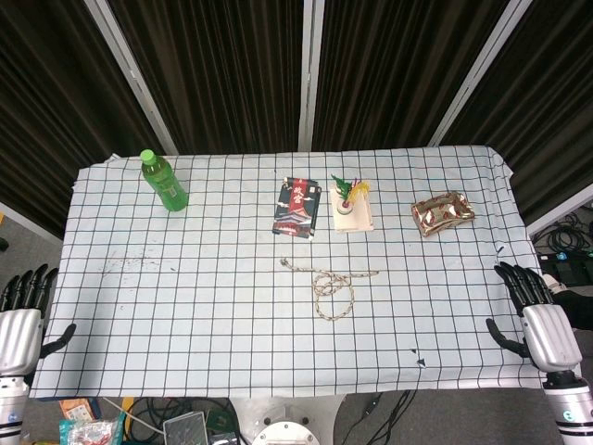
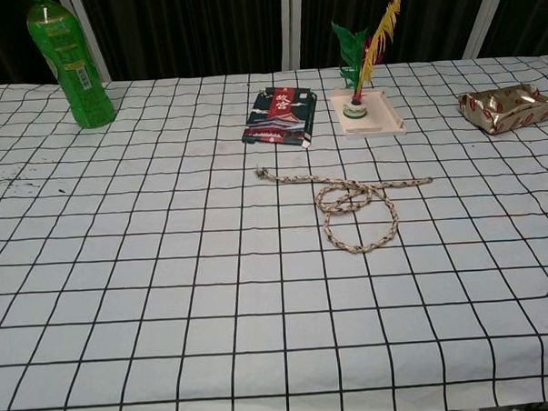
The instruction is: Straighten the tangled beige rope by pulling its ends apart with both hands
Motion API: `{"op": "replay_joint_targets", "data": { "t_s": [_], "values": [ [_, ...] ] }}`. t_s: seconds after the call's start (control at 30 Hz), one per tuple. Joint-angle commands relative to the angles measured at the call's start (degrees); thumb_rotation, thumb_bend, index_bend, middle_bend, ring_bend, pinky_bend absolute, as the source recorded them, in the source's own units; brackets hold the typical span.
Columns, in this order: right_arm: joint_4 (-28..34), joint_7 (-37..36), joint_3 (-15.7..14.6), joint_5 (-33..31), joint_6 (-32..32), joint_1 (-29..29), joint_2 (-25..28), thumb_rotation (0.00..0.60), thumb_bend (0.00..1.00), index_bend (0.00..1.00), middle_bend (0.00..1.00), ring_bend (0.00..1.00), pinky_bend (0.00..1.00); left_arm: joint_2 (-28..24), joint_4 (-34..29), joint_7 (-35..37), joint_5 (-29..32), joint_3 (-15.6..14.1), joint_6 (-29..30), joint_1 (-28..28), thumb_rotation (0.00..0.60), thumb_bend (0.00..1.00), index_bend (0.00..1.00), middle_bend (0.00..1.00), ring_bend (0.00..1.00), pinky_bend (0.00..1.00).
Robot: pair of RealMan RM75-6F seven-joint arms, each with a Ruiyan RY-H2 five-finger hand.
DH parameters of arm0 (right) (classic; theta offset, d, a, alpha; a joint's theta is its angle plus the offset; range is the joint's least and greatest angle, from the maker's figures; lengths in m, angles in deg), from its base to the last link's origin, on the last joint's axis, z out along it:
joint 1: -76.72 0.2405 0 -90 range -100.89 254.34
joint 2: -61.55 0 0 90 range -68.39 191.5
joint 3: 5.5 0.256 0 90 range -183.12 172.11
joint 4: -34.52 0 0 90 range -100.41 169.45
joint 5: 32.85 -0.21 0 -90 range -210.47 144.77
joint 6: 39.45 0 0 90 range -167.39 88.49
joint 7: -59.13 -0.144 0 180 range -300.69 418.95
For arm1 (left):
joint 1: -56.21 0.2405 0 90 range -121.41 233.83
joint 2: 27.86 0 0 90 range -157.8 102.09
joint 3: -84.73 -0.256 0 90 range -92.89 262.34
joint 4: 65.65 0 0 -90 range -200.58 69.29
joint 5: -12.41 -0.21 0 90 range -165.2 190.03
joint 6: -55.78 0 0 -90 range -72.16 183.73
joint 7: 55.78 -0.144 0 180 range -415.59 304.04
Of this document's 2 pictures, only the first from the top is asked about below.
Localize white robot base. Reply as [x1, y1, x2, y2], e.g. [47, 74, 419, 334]
[231, 392, 347, 445]

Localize grey metal frame post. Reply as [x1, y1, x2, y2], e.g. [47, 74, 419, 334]
[296, 0, 325, 152]
[83, 0, 179, 157]
[426, 0, 534, 147]

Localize black shoe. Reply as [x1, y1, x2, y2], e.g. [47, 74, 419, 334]
[542, 273, 593, 331]

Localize green plastic bottle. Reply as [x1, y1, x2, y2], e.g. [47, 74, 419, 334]
[140, 148, 190, 214]

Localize gold red foil packet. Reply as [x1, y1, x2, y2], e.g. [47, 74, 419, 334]
[410, 191, 476, 238]

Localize black curtain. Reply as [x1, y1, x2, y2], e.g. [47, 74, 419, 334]
[0, 0, 593, 240]

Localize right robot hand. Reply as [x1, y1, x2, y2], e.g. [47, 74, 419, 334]
[485, 261, 583, 373]

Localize black cable bundle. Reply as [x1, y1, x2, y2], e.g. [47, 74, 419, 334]
[531, 210, 593, 255]

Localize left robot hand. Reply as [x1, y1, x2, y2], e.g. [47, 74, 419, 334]
[0, 263, 77, 376]

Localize teal snack packet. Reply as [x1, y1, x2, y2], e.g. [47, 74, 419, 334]
[58, 416, 127, 445]

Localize white grid tablecloth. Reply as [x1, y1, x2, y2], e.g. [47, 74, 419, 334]
[28, 145, 549, 400]

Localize black power equipment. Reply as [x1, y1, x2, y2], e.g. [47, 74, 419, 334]
[536, 249, 593, 291]

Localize silver screen device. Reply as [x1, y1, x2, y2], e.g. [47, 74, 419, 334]
[162, 411, 210, 445]

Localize beige card with tassel ornament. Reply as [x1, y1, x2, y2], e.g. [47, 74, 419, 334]
[329, 173, 375, 234]

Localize orange paper packet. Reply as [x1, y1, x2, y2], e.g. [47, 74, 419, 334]
[59, 398, 99, 422]

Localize beige braided rope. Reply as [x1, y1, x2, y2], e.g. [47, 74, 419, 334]
[279, 258, 380, 323]

